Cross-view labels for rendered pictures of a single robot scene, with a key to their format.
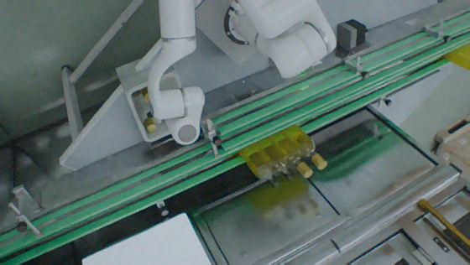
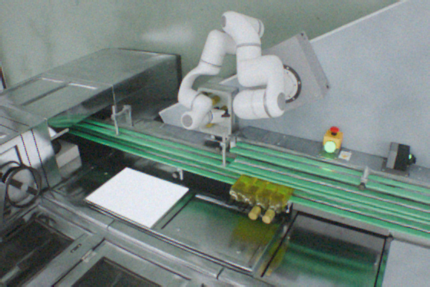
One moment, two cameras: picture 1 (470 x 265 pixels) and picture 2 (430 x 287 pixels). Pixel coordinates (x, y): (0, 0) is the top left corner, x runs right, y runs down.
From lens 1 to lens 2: 0.94 m
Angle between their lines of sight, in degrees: 41
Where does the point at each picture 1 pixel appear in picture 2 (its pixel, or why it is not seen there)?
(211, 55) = not seen: hidden behind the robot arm
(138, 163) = (188, 140)
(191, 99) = (197, 101)
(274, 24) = (240, 75)
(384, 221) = not seen: outside the picture
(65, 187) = (150, 125)
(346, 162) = (310, 251)
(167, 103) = (184, 95)
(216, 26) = not seen: hidden behind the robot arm
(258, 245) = (190, 231)
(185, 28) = (209, 57)
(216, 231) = (186, 208)
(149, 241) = (157, 185)
